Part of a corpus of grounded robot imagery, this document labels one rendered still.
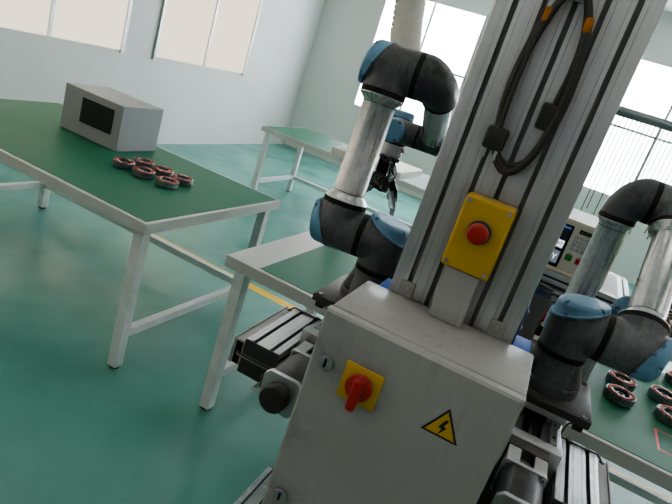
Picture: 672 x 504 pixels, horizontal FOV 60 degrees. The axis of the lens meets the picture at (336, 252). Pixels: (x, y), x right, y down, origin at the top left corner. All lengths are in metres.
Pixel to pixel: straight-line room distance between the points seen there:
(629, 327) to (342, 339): 0.74
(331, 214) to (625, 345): 0.74
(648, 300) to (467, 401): 0.70
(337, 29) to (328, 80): 0.77
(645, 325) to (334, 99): 8.30
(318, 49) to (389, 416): 8.89
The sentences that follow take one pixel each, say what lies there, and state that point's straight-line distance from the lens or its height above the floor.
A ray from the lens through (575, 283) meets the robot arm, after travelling 1.72.
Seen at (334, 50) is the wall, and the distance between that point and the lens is 9.55.
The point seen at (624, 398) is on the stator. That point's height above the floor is 0.78.
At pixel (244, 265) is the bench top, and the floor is 0.74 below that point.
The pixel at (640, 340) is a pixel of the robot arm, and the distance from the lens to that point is 1.45.
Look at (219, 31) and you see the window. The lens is 7.72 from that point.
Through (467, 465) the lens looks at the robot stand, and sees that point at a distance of 0.98.
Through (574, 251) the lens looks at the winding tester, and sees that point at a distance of 2.31.
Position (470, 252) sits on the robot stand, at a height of 1.37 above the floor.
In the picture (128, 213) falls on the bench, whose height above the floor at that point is 0.75.
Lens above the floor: 1.61
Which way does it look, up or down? 18 degrees down
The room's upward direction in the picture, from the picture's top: 18 degrees clockwise
